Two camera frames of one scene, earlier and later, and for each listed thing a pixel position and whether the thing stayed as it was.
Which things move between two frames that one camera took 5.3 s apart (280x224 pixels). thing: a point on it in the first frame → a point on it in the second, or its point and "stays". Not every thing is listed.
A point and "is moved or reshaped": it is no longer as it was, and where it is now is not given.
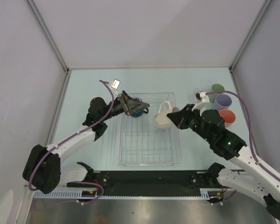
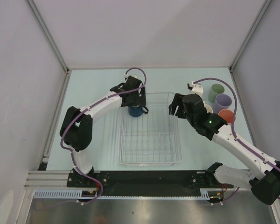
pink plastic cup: (229, 116) stays
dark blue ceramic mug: (139, 114) stays
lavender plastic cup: (222, 101) stays
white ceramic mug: (161, 118) is moved or reshaped
